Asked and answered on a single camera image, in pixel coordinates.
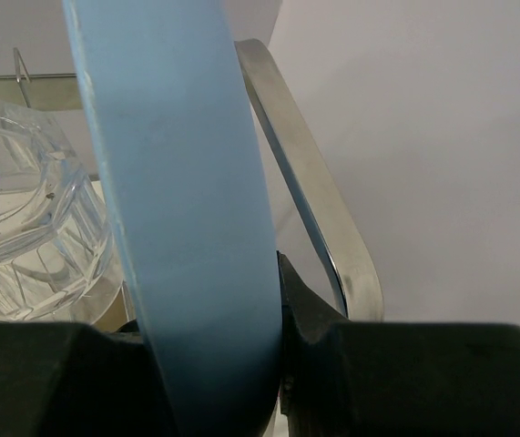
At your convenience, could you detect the clear glass cup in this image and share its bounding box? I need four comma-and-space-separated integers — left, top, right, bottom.
0, 101, 123, 323

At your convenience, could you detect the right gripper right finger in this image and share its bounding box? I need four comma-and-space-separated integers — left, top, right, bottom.
278, 255, 520, 436

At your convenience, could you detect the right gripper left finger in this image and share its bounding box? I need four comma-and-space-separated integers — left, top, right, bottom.
0, 322, 178, 436

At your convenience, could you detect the blue plate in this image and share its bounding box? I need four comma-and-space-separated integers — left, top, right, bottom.
63, 1, 282, 436

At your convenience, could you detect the stainless steel dish rack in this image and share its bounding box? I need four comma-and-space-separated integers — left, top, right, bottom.
0, 39, 383, 320

